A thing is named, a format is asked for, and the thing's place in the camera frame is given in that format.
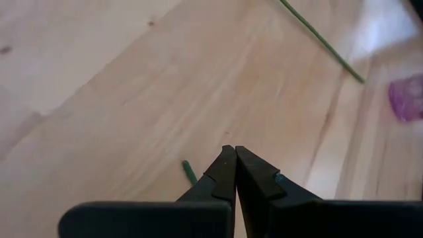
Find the light blue artificial flower bunch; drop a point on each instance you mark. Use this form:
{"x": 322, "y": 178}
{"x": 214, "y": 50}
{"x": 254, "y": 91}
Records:
{"x": 189, "y": 171}

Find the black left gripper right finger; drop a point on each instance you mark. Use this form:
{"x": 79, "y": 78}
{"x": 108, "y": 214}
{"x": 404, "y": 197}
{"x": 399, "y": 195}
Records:
{"x": 257, "y": 185}

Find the pink glass vase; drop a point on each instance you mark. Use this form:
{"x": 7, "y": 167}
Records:
{"x": 408, "y": 99}

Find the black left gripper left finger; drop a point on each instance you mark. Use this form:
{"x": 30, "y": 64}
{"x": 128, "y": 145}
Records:
{"x": 218, "y": 178}

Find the white artificial tulip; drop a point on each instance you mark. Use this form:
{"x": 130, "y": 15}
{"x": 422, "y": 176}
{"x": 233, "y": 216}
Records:
{"x": 322, "y": 40}

